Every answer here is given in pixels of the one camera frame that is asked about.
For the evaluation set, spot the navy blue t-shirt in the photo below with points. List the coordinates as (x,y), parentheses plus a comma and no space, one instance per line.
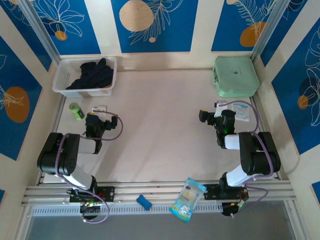
(95,75)

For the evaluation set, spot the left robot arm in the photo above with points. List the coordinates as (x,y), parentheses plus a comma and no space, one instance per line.
(60,155)

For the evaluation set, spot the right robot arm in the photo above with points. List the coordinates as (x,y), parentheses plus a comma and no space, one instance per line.
(260,155)

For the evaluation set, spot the green tape roll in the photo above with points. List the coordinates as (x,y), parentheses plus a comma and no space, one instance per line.
(76,111)

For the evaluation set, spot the mint green zip pouch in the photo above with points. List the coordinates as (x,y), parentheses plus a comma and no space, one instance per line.
(235,77)

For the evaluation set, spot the white plastic laundry basket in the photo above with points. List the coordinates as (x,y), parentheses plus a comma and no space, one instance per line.
(61,80)

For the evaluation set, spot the wet wipes packet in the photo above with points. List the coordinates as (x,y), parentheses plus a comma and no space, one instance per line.
(187,200)

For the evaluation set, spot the small blue sponge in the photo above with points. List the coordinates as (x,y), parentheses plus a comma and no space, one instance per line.
(144,202)

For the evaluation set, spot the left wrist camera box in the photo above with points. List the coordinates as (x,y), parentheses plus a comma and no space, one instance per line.
(100,108)

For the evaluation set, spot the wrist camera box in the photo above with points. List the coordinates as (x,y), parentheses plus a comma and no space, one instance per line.
(100,108)
(220,107)

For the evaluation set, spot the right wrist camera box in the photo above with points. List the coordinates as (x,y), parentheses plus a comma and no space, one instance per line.
(220,107)

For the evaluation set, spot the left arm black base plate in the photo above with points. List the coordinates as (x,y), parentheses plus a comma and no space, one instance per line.
(110,193)

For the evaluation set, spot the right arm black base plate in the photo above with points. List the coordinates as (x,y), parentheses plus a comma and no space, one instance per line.
(212,192)

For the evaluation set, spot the aluminium mounting rail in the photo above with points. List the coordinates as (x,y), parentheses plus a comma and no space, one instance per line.
(155,190)

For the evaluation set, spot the aluminium corner post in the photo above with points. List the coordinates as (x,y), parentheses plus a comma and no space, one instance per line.
(40,27)
(270,27)

